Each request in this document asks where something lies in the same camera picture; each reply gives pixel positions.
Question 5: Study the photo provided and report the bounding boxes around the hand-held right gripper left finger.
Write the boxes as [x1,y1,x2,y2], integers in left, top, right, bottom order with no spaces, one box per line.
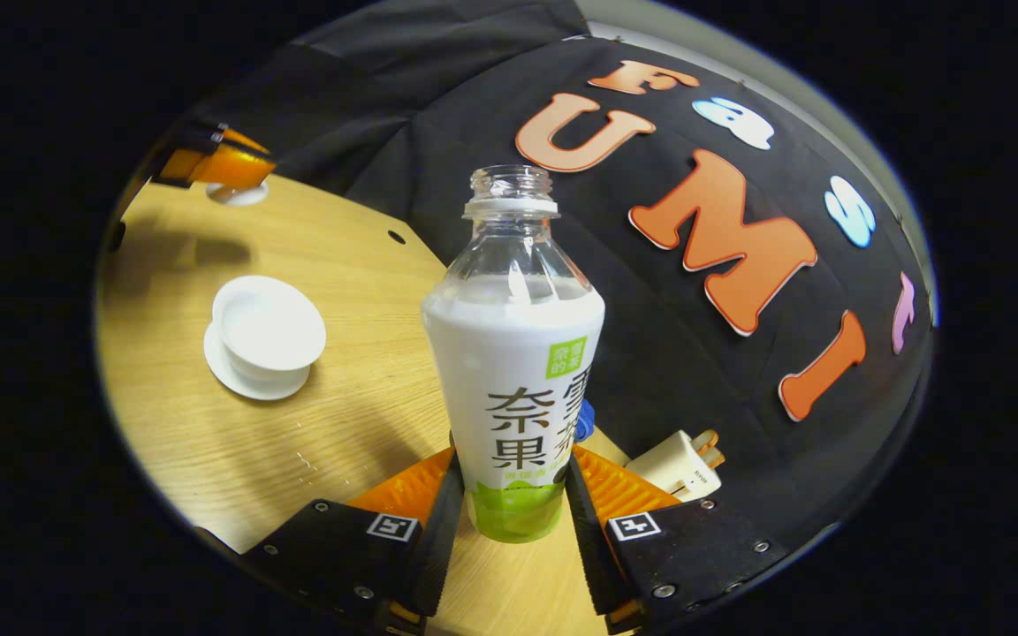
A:
[244,446,466,635]

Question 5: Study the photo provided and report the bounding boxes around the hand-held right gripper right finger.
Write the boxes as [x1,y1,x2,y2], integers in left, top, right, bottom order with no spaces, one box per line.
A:
[566,444,793,632]

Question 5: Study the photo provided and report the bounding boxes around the white teacup lid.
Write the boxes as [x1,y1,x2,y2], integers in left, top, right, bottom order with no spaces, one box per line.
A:
[206,181,270,208]

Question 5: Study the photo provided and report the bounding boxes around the white teacup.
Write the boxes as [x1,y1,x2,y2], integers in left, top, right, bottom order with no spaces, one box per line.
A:
[212,276,327,382]

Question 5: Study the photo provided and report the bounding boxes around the clear water bottle green label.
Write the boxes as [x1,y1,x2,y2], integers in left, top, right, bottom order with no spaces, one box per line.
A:
[422,165,605,543]

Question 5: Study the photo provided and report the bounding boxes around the white toaster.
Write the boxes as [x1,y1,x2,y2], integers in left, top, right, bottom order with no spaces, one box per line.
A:
[624,429,722,503]

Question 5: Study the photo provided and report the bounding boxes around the black backdrop cloth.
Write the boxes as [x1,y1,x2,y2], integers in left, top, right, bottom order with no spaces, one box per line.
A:
[191,0,936,566]

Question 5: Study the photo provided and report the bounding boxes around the white saucer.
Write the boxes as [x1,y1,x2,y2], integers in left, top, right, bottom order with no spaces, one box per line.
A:
[203,322,312,402]

